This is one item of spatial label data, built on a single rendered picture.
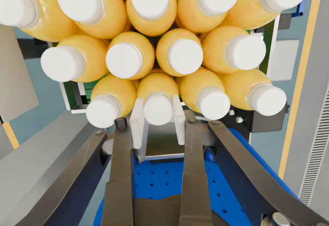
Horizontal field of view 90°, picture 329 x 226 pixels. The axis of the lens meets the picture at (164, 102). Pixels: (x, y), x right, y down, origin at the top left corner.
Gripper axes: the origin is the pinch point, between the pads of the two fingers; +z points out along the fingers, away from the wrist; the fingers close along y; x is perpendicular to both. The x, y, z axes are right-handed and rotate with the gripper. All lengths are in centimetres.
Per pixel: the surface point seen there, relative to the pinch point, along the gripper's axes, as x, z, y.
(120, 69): 5.3, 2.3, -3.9
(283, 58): 1.5, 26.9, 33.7
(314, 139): -90, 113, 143
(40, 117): -45, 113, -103
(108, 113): 0.0, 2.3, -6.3
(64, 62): 6.6, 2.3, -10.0
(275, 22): 9.7, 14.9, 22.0
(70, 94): -0.9, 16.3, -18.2
